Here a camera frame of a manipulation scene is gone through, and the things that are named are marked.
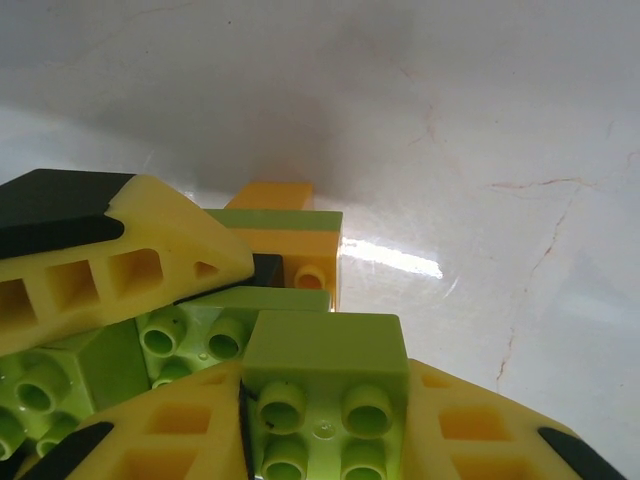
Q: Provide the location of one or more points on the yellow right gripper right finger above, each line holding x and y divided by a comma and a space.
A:
475, 440

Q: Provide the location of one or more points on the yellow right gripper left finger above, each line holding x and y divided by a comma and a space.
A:
165, 435

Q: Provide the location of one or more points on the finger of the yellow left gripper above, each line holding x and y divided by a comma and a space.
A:
75, 250

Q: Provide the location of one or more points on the green square lego brick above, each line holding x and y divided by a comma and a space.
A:
325, 350
100, 360

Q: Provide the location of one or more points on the black lego brick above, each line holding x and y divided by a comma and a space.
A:
270, 270

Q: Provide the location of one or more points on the yellow wide lego brick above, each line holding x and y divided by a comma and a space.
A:
310, 250

